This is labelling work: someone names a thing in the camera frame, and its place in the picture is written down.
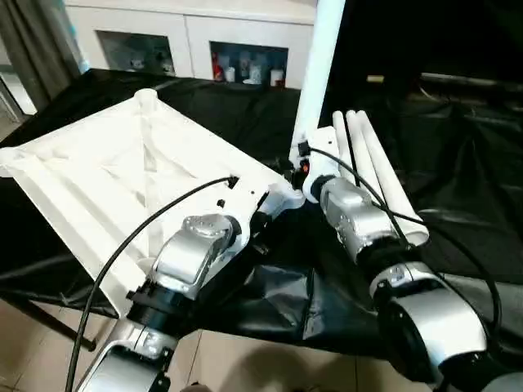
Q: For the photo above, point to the white cabinet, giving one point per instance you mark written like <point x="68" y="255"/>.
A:
<point x="188" y="33"/>

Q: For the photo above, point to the white plastic table top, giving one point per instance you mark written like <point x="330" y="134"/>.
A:
<point x="106" y="171"/>

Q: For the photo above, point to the grey curtain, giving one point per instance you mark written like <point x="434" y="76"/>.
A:
<point x="33" y="49"/>

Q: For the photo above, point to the silver metal rail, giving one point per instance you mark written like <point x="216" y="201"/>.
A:
<point x="474" y="82"/>

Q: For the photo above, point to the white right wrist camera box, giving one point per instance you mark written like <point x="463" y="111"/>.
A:
<point x="315" y="167"/>

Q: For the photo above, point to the red bottle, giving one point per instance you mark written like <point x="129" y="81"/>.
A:
<point x="217" y="69"/>

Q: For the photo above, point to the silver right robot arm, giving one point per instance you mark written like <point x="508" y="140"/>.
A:
<point x="376" y="229"/>

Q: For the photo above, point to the gold label plate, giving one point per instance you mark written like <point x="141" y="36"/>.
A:
<point x="375" y="79"/>

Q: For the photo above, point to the black mat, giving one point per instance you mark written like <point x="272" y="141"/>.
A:
<point x="327" y="278"/>

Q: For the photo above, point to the white bottle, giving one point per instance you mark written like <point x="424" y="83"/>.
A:
<point x="278" y="77"/>

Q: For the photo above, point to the white plastic table leg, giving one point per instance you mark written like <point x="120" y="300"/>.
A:
<point x="319" y="73"/>
<point x="392" y="180"/>
<point x="341" y="139"/>
<point x="372" y="171"/>

